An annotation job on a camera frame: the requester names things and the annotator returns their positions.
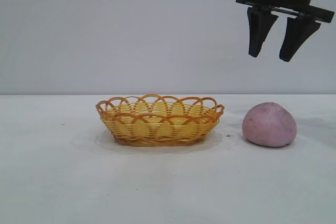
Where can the pink round bun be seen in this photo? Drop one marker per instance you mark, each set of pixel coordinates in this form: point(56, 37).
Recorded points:
point(269, 125)

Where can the yellow woven plastic basket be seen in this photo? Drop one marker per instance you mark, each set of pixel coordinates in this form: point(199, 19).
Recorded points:
point(157, 127)

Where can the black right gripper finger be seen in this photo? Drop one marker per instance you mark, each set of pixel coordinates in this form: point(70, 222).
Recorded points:
point(258, 30)
point(294, 40)

